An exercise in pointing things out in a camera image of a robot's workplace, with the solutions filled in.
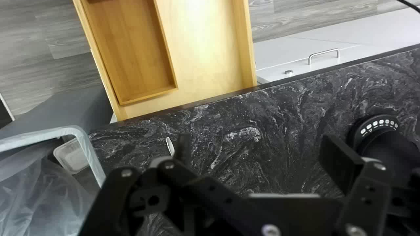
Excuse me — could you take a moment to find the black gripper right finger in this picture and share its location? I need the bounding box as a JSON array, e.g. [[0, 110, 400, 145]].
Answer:
[[317, 133, 420, 236]]

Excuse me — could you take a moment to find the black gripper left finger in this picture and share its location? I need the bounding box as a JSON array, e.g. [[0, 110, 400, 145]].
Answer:
[[77, 136, 253, 236]]

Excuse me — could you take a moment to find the wooden organizer box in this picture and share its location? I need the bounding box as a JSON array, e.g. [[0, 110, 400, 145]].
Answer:
[[80, 0, 179, 107]]

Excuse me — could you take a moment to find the wooden drawer with white front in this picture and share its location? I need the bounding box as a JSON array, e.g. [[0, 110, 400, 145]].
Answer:
[[71, 0, 258, 123]]

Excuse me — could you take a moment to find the black gooseneck kettle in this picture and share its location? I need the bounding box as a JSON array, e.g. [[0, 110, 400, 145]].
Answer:
[[365, 128, 420, 175]]

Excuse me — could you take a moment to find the clear plastic food container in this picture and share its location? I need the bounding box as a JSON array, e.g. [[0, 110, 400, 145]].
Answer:
[[51, 136, 95, 174]]

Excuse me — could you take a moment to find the black kettle base with buttons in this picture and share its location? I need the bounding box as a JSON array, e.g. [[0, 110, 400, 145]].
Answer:
[[346, 111, 401, 148]]

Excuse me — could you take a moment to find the grey trash bin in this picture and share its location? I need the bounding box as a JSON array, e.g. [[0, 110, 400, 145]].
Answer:
[[0, 123, 109, 236]]

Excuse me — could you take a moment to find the white cabinet front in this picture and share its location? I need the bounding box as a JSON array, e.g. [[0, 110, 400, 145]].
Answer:
[[253, 5, 420, 84]]

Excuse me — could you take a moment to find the metal cabinet handle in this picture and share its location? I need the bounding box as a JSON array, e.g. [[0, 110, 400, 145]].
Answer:
[[307, 47, 341, 67]]

